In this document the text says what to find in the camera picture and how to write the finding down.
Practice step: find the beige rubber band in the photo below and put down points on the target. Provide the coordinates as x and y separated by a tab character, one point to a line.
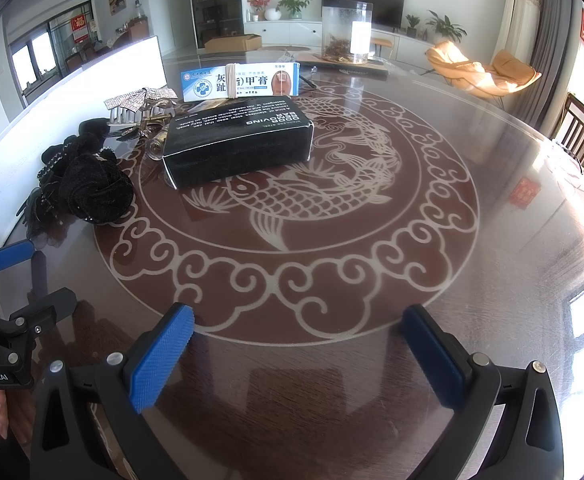
231	80

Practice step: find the brown cardboard box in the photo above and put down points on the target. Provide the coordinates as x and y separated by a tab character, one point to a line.
232	43

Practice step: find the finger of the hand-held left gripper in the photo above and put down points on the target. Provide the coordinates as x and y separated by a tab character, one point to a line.
47	307
9	255

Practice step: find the brown patterned glass desktop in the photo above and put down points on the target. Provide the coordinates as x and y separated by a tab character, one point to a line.
347	285

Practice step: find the black television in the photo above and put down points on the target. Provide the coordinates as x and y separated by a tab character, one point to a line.
387	5

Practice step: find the black hair claw clip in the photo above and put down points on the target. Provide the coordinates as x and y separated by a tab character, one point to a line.
39	210

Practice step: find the glass perfume bottle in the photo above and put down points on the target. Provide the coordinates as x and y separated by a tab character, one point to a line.
154	146

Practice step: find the plain black velvet scrunchie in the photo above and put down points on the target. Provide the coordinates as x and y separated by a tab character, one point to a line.
94	130

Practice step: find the white vase red flowers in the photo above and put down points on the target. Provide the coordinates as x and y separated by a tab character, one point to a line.
272	14

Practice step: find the red door poster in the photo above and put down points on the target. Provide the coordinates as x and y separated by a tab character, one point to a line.
79	27

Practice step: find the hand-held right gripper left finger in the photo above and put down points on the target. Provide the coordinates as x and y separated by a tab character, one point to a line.
162	355

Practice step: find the flat plastic wrapped board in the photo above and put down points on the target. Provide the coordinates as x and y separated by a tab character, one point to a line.
372	70

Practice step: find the black beaded scrunchie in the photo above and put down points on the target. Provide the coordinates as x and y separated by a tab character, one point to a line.
57	157

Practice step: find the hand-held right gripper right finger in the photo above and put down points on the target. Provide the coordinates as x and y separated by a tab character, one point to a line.
434	355

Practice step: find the white door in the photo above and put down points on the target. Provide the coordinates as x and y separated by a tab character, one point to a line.
177	5

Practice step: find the large leafy potted plant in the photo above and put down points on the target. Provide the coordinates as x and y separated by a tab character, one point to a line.
444	25

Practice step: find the white television cabinet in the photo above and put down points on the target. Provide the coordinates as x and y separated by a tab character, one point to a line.
282	30

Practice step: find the green potted plant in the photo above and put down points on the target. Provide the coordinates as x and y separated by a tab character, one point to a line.
294	2

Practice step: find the small potted plant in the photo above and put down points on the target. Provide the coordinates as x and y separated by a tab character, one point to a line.
412	21

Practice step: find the orange lounge chair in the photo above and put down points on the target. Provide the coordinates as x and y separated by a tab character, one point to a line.
512	72

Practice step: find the blue white medicine box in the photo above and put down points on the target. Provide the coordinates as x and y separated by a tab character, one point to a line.
207	85

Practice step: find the black box white print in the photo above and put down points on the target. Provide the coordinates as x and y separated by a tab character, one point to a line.
237	150

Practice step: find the dark metal hair clip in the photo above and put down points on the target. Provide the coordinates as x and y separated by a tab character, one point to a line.
147	122

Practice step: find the wooden bench hairpin legs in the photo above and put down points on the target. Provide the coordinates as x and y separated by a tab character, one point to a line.
382	42

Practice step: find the white covered floor air conditioner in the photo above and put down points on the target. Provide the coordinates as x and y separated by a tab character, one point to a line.
517	20

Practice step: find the grey curtain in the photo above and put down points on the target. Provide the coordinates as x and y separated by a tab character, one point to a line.
552	35

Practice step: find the dark glass display cabinet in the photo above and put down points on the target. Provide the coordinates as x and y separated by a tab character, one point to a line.
217	5

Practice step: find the clear plastic jar black lid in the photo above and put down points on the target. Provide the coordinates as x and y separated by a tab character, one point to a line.
339	30

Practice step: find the rhinestone bow hair clip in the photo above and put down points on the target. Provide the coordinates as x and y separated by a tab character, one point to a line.
142	96

